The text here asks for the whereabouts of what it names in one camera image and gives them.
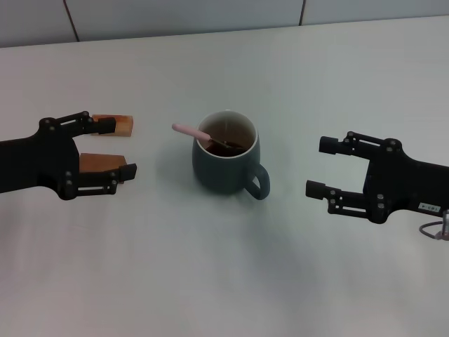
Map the pink handled metal spoon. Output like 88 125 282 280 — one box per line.
171 122 246 150

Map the dark brown notched wooden block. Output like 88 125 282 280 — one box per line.
79 152 128 184

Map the light wooden block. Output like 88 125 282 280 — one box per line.
89 114 135 138

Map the grey ceramic cup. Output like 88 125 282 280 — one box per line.
192 110 271 201

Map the right gripper cable with connector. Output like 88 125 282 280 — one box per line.
419 209 449 243

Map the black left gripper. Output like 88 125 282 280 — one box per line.
0 111 138 201

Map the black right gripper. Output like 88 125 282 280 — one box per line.
307 131 449 225

